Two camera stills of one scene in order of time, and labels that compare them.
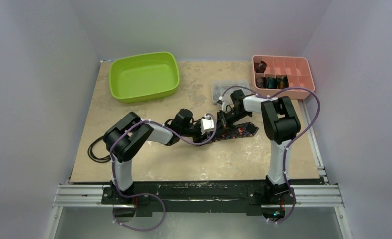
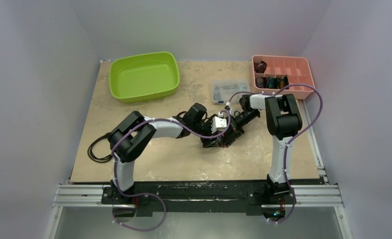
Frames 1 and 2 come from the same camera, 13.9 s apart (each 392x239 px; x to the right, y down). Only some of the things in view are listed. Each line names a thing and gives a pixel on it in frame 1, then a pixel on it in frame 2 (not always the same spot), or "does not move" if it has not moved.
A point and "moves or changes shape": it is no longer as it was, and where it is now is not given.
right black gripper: x=223 y=118 -> x=233 y=129
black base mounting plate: x=199 y=197 does not move
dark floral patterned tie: x=236 y=130 moves or changes shape
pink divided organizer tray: x=271 y=73 does not move
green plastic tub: x=143 y=76 does not move
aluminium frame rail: x=90 y=195 does not move
